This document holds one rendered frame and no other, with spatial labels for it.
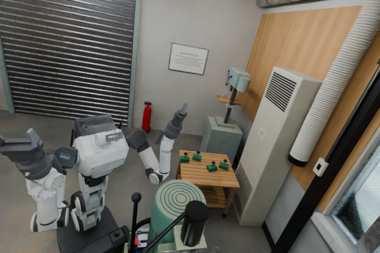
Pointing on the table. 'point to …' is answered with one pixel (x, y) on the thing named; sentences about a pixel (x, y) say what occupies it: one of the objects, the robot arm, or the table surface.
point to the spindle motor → (171, 208)
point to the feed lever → (134, 219)
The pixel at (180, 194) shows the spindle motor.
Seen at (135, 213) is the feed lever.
